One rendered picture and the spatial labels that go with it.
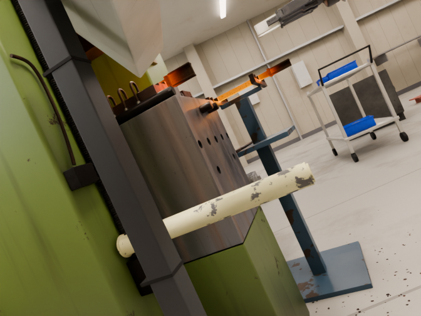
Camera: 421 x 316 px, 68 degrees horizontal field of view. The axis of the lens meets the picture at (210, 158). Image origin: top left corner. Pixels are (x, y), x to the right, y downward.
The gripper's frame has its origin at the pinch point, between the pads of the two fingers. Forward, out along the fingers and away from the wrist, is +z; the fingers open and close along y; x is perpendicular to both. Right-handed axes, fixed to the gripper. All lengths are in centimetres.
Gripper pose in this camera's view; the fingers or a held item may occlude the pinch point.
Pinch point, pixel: (267, 26)
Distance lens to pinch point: 99.8
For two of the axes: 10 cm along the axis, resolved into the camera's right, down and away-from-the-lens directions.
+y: 2.7, -1.4, 9.5
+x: -4.2, -9.1, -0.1
